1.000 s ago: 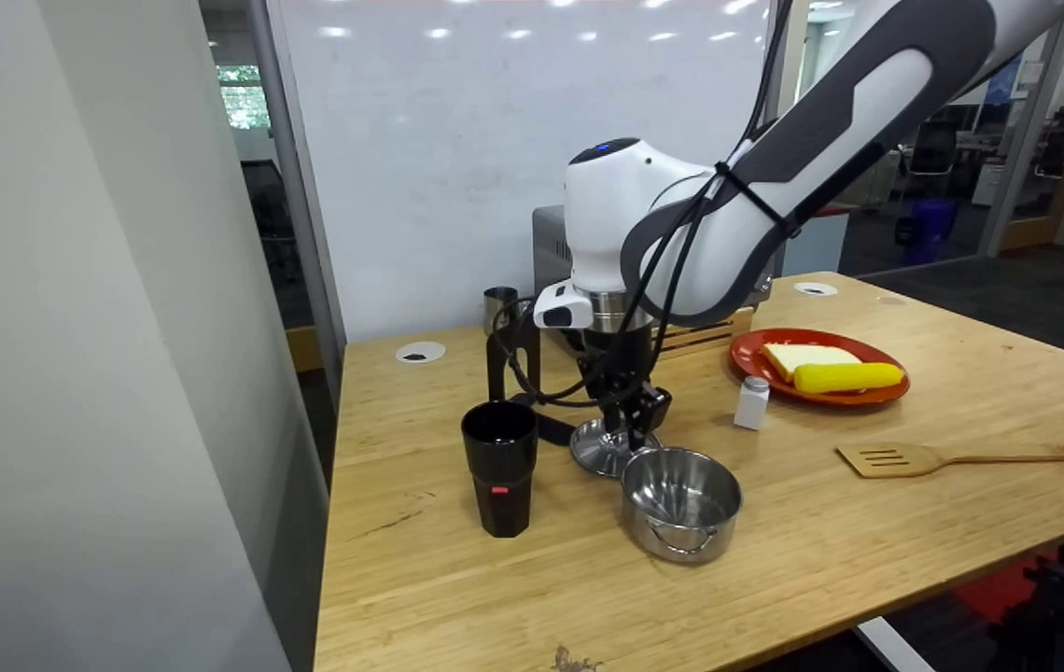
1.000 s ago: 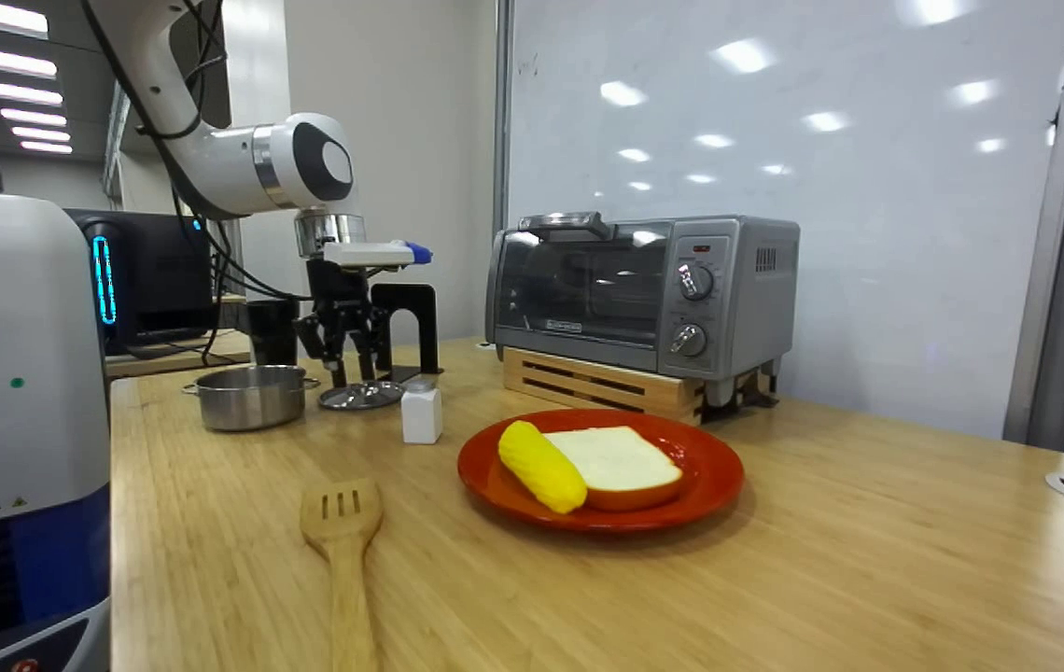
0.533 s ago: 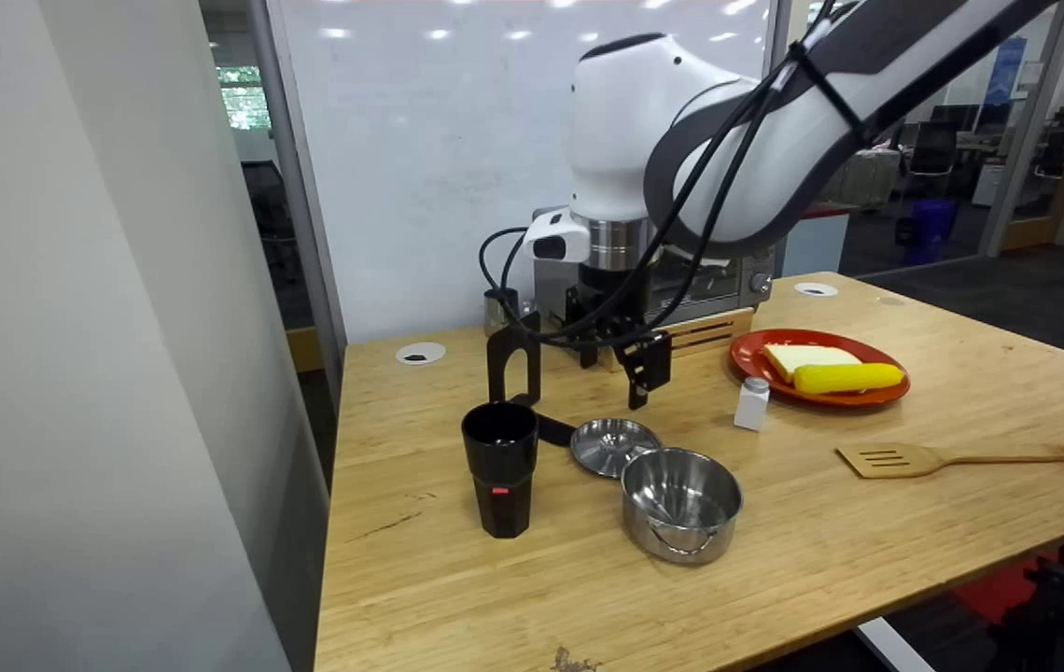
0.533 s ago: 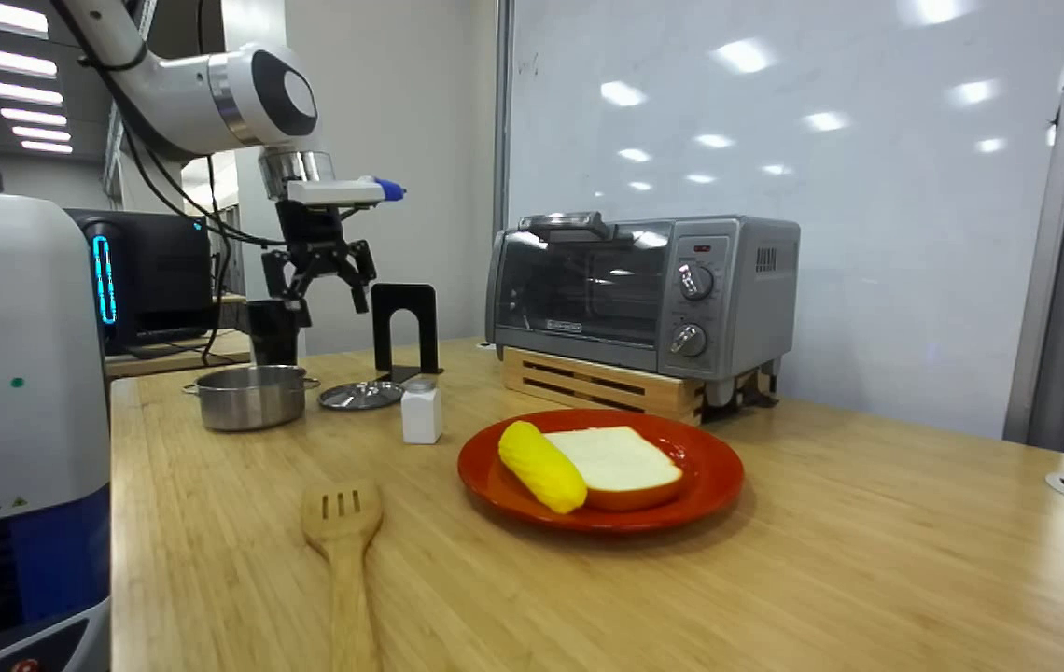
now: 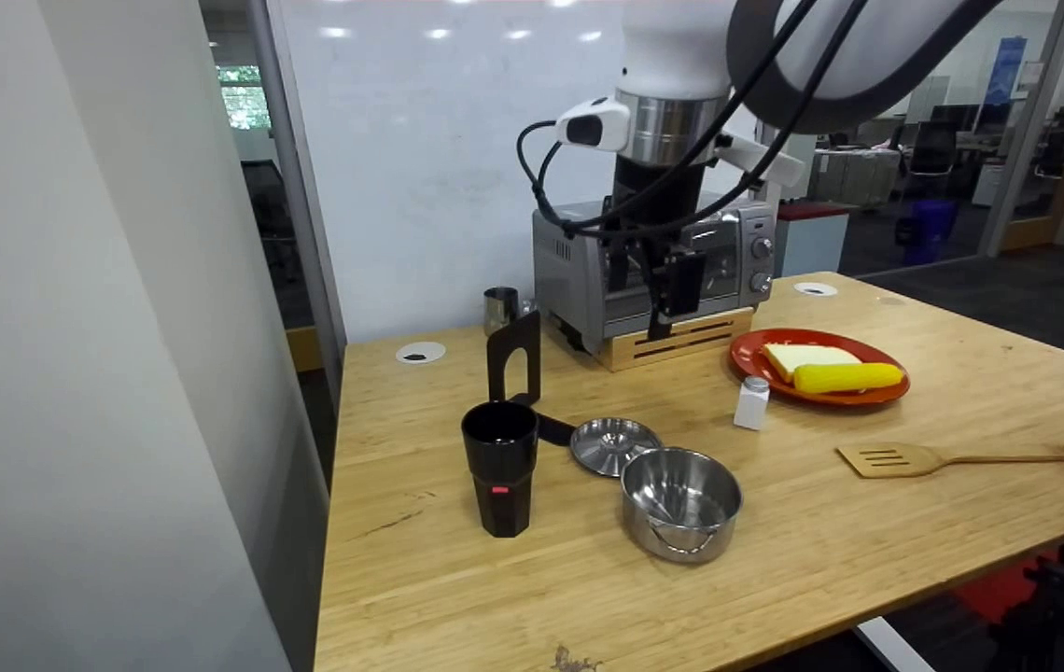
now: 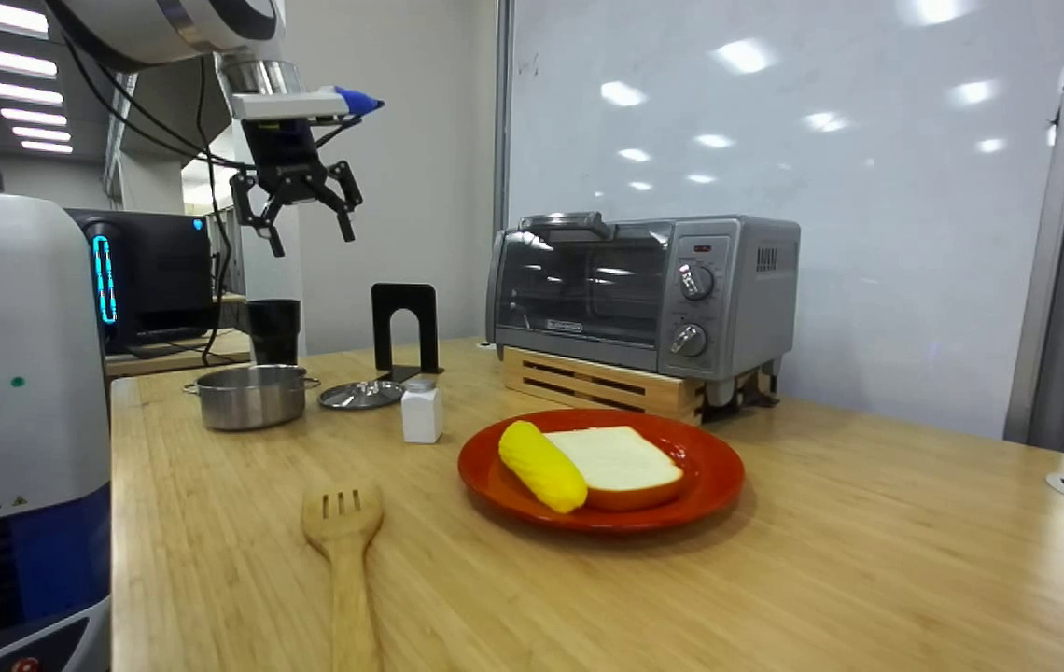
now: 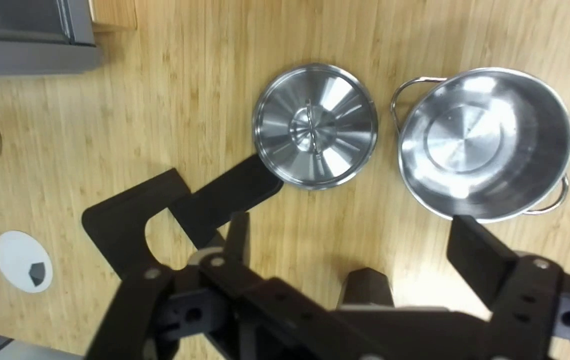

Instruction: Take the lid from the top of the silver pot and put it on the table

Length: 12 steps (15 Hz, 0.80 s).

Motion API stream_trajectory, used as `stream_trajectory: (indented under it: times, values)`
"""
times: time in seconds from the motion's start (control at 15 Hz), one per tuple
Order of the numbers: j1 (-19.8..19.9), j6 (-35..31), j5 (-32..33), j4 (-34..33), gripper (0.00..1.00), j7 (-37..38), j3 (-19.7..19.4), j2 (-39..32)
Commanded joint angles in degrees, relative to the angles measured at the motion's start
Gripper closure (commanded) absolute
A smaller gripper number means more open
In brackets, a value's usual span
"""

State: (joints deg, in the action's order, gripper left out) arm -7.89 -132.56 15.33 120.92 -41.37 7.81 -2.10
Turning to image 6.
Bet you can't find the yellow corn cob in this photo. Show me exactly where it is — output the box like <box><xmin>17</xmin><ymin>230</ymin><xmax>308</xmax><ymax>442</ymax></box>
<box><xmin>495</xmin><ymin>417</ymin><xmax>589</xmax><ymax>520</ymax></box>

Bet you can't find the silver pot lid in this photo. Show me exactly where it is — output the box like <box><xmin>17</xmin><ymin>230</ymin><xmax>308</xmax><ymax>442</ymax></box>
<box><xmin>316</xmin><ymin>375</ymin><xmax>410</xmax><ymax>413</ymax></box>

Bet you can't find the black box with blue light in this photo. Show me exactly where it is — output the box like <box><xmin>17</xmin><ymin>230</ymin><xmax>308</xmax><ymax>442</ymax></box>
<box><xmin>63</xmin><ymin>207</ymin><xmax>221</xmax><ymax>358</ymax></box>

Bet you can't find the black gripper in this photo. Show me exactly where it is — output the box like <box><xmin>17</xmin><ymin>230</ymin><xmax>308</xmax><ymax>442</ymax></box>
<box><xmin>230</xmin><ymin>117</ymin><xmax>367</xmax><ymax>261</ymax></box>

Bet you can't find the silver toaster oven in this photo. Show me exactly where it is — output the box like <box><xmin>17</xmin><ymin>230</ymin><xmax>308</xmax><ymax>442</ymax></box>
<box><xmin>480</xmin><ymin>212</ymin><xmax>804</xmax><ymax>413</ymax></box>

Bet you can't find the white salt shaker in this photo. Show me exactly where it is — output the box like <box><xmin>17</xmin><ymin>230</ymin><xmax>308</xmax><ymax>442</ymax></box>
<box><xmin>400</xmin><ymin>375</ymin><xmax>444</xmax><ymax>449</ymax></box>

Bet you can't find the black tall cup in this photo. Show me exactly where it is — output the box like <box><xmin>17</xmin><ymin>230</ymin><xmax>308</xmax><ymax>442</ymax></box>
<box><xmin>241</xmin><ymin>294</ymin><xmax>302</xmax><ymax>370</ymax></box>

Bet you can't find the white bread slice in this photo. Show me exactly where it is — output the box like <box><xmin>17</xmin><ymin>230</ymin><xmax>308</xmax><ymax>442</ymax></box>
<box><xmin>541</xmin><ymin>426</ymin><xmax>688</xmax><ymax>509</ymax></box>

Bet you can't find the red round plate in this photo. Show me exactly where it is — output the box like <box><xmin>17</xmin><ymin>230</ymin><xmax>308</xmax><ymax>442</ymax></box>
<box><xmin>454</xmin><ymin>408</ymin><xmax>745</xmax><ymax>540</ymax></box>

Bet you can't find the silver metal pot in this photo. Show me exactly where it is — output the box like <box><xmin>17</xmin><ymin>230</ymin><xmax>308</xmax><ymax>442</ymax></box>
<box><xmin>185</xmin><ymin>358</ymin><xmax>316</xmax><ymax>437</ymax></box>

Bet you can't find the light wooden side desk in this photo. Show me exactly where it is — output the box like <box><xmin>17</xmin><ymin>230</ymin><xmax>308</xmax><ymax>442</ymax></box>
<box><xmin>99</xmin><ymin>324</ymin><xmax>258</xmax><ymax>386</ymax></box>

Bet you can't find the wooden slatted stand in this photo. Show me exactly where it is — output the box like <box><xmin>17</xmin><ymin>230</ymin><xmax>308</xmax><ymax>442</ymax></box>
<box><xmin>495</xmin><ymin>345</ymin><xmax>784</xmax><ymax>428</ymax></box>

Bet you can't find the wooden slotted spatula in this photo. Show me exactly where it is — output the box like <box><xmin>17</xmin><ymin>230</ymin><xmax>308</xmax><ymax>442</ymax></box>
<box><xmin>300</xmin><ymin>482</ymin><xmax>389</xmax><ymax>672</ymax></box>

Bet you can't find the black metal bookend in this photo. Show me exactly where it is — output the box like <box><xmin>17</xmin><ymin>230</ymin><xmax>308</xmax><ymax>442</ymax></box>
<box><xmin>361</xmin><ymin>280</ymin><xmax>444</xmax><ymax>393</ymax></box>

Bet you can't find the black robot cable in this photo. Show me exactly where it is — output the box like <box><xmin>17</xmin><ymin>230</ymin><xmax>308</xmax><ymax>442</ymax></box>
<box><xmin>47</xmin><ymin>0</ymin><xmax>245</xmax><ymax>234</ymax></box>

